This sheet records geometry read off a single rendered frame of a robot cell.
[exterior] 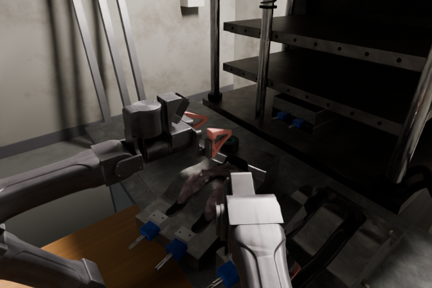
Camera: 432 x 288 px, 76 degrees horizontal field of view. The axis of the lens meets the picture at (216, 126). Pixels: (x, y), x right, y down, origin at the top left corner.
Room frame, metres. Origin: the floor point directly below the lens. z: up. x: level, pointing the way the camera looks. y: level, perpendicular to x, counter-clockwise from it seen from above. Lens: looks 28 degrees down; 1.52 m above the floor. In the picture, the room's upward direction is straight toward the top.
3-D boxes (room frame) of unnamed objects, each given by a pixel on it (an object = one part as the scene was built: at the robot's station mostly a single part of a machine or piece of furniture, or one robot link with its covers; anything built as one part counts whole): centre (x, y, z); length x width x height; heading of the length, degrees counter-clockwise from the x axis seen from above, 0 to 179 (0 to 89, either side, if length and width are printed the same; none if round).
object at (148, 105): (0.48, 0.16, 1.24); 0.12 x 0.09 x 0.12; 128
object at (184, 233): (0.51, 0.12, 0.85); 0.13 x 0.05 x 0.05; 144
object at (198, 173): (0.76, 0.00, 0.90); 0.26 x 0.18 x 0.08; 144
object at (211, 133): (0.55, 0.01, 1.20); 0.09 x 0.07 x 0.07; 128
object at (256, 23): (1.56, -0.67, 1.26); 1.10 x 0.74 x 0.05; 37
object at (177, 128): (0.54, 0.09, 1.25); 0.07 x 0.06 x 0.11; 38
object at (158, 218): (0.57, 0.20, 0.85); 0.13 x 0.05 x 0.05; 144
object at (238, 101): (1.53, -0.63, 0.75); 1.30 x 0.84 x 0.06; 37
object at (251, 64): (1.56, -0.67, 1.01); 1.10 x 0.74 x 0.05; 37
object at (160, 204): (0.77, 0.00, 0.85); 0.50 x 0.26 x 0.11; 144
